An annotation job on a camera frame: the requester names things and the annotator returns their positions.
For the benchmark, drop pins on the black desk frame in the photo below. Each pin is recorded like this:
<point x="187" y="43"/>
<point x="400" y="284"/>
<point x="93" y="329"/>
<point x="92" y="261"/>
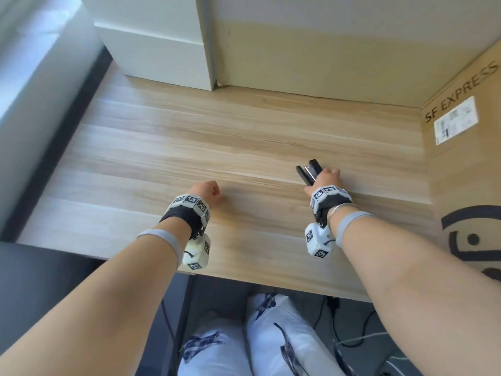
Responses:
<point x="58" y="152"/>

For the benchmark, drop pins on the white patterned trousers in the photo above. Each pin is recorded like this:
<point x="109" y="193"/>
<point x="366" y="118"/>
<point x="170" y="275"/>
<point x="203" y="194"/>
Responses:
<point x="270" y="340"/>

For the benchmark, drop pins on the black stapler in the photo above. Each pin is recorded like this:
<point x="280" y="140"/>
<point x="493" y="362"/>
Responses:
<point x="309" y="172"/>

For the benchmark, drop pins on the right wrist marker band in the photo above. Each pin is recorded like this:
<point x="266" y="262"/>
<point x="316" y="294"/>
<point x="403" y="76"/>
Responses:
<point x="330" y="195"/>

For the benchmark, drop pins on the brown cardboard box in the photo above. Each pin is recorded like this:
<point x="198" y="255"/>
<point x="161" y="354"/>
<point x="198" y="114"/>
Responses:
<point x="465" y="180"/>

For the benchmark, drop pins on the white window sill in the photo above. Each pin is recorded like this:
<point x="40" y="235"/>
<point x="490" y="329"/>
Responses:
<point x="35" y="82"/>

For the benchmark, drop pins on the white box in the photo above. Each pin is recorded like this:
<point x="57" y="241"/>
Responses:
<point x="156" y="39"/>

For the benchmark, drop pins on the black power adapter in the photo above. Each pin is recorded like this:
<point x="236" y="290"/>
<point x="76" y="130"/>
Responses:
<point x="332" y="302"/>

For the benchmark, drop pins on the left wrist marker band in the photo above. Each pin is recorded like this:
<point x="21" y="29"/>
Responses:
<point x="186" y="209"/>

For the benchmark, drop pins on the person's left hand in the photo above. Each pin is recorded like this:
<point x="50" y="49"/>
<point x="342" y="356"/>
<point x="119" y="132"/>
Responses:
<point x="205" y="191"/>

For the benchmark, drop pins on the person's left forearm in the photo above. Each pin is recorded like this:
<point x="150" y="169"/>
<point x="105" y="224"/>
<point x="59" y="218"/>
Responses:
<point x="98" y="309"/>

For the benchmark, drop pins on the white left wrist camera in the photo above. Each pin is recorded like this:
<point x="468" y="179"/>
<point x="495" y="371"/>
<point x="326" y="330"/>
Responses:
<point x="197" y="252"/>

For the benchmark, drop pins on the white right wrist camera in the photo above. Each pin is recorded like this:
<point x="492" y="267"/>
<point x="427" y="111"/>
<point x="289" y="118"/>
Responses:
<point x="318" y="240"/>

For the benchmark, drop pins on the person's right hand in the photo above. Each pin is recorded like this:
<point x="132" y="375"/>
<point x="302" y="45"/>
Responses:
<point x="327" y="178"/>

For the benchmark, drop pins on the white shipping label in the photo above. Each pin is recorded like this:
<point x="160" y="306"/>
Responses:
<point x="456" y="119"/>

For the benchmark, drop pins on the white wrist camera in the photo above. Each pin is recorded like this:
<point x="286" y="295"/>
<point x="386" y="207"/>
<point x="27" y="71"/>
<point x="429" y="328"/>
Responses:
<point x="318" y="240"/>
<point x="197" y="252"/>

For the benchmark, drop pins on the person's right forearm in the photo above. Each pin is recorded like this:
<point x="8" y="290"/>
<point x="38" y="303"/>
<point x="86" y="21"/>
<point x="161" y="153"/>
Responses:
<point x="411" y="289"/>

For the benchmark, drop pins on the wrist marker band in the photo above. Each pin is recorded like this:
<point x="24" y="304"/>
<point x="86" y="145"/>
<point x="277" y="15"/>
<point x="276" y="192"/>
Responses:
<point x="330" y="195"/>
<point x="186" y="209"/>

